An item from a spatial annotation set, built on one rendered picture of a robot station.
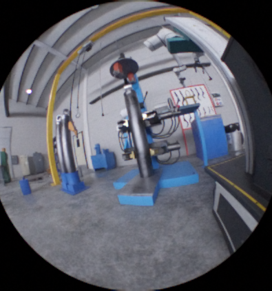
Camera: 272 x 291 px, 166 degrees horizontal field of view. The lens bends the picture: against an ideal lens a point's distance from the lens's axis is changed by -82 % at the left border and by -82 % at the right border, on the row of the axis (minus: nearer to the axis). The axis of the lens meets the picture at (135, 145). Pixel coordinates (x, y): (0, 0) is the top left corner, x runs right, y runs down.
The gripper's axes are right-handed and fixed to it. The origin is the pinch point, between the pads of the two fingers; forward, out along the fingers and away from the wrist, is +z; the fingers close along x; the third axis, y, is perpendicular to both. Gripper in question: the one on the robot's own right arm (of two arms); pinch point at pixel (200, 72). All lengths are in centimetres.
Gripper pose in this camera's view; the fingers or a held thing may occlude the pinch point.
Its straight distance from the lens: 159.5
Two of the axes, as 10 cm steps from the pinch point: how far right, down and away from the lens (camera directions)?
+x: 9.8, -0.9, -1.6
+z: 1.5, 9.1, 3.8
